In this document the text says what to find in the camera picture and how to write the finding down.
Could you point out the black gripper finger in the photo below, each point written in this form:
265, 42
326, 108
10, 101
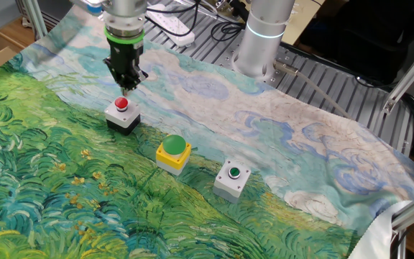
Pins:
114, 73
137, 80

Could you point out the black gripper body green ring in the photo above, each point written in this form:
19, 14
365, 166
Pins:
125, 55

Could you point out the red button white black box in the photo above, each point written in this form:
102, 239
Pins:
122, 117

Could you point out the green dome button yellow box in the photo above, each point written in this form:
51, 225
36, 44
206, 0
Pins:
174, 145

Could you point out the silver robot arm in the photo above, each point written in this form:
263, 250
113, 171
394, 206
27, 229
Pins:
264, 43

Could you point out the white power strip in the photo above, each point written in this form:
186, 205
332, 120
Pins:
176, 30

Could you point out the black power adapter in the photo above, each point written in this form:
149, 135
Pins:
240, 11

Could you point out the painted landscape cloth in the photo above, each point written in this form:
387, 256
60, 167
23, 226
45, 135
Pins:
85, 198

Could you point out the small green button grey box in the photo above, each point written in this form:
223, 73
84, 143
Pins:
228, 187

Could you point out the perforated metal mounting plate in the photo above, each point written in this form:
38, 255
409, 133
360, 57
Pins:
286, 59

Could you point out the tan cardboard sheet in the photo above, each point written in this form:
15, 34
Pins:
302, 21

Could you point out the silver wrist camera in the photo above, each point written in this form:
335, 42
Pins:
95, 8

